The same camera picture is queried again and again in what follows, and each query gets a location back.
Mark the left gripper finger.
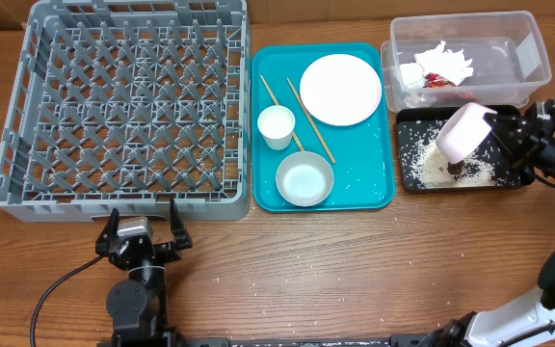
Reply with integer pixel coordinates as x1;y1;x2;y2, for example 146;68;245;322
170;199;193;250
96;208;119;246

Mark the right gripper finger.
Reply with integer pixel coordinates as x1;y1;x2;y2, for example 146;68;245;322
491;125;523;167
484;113;524;126

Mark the pink bowl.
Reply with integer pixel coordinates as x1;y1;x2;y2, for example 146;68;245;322
436;102;497;164

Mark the brown food scrap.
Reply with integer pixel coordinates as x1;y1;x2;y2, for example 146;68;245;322
447;161;465;175

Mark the white napkin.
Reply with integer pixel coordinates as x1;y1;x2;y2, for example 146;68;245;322
399;40;474;89

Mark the pile of rice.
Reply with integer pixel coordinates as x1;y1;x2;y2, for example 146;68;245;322
405;120;513;189

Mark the red snack wrapper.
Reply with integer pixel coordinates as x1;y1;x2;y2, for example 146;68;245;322
424;72;455;89

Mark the grey-white bowl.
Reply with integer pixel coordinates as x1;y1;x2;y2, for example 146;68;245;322
276;151;334;207

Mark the white paper cup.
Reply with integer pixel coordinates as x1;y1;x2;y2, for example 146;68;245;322
256;104;297;151

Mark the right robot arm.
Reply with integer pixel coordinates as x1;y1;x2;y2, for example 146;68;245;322
419;99;555;346

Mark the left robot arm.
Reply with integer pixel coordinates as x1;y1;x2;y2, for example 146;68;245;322
95;200;193;347

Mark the black food waste tray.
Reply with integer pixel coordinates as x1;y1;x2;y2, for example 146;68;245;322
395;104;537;194

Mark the grey dishwasher rack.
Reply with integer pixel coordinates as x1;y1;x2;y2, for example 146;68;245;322
0;0;251;223

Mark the clear plastic bin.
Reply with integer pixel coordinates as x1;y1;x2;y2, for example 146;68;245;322
381;11;552;113

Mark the pink round plate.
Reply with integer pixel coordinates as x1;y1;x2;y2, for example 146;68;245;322
299;54;383;126

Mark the teal plastic tray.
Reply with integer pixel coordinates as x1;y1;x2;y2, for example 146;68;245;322
251;42;396;213

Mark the right wooden chopstick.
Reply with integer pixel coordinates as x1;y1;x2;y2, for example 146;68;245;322
286;77;336;165

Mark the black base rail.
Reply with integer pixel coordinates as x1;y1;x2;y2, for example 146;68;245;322
147;334;425;347

